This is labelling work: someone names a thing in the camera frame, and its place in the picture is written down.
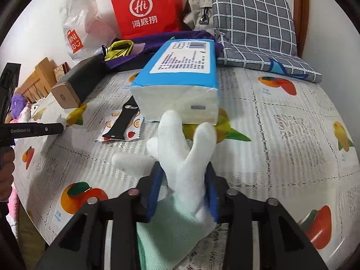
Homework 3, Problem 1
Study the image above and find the white dust bag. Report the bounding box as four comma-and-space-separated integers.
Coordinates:
40, 116, 67, 155

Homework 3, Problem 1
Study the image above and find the mint green cloth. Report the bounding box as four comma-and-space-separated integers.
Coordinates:
137, 194, 216, 269

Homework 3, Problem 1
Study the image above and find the black watch strap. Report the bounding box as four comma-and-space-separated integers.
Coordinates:
102, 95, 140, 140

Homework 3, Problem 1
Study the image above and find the white glove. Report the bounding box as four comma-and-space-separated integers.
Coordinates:
111, 109, 218, 248

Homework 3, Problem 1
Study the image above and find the yellow black mesh pouch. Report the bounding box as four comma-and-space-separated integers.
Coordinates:
102, 40, 134, 61

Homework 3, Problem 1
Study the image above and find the blue tissue pack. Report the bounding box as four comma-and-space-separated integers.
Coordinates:
130, 39, 219, 125

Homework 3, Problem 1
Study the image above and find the person left hand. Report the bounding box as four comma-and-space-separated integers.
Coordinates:
0, 147, 15, 202

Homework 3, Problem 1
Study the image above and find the purple plush toy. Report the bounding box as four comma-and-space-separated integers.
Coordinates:
10, 94, 27, 119

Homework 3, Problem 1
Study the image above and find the green and gold box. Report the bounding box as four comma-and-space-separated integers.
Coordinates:
51, 56, 107, 109

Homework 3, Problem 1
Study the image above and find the fruit print sachet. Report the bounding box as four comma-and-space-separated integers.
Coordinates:
96, 109, 144, 142

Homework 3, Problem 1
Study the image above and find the white Miniso plastic bag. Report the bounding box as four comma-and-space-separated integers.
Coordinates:
59, 0, 115, 64

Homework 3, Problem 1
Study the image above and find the purple cloth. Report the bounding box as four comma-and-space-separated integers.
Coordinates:
98, 31, 223, 72

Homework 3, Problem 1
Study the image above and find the red Haidilao bag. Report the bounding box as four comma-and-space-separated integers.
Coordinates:
111, 0, 182, 39

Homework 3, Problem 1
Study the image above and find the grey checked cushion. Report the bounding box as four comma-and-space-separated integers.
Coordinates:
212, 0, 322, 83

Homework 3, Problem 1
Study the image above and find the beige backpack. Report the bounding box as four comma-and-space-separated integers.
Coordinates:
183, 0, 214, 35

